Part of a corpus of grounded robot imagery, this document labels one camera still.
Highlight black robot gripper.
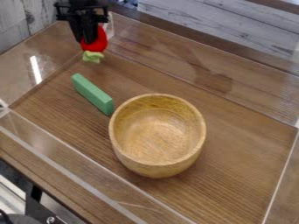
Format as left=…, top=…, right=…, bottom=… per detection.
left=54, top=0, right=109, bottom=44

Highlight red plush strawberry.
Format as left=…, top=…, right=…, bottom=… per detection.
left=81, top=26, right=109, bottom=63

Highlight green rectangular block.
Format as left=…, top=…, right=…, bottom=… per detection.
left=71, top=73, right=115, bottom=116

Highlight wooden bowl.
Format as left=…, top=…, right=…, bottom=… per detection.
left=109, top=94, right=207, bottom=179

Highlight clear acrylic tray walls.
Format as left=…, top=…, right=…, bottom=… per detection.
left=0, top=16, right=299, bottom=224

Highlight black metal table frame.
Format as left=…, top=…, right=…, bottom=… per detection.
left=0, top=157, right=90, bottom=224

